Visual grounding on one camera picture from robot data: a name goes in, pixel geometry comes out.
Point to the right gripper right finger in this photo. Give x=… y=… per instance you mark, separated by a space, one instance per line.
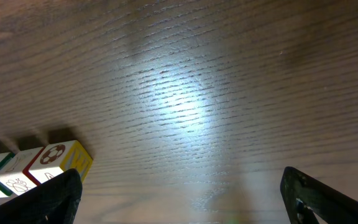
x=306 y=198

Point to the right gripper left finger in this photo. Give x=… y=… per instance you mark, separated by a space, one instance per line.
x=54 y=201

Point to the white block with bug drawing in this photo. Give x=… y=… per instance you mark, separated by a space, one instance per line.
x=57 y=158

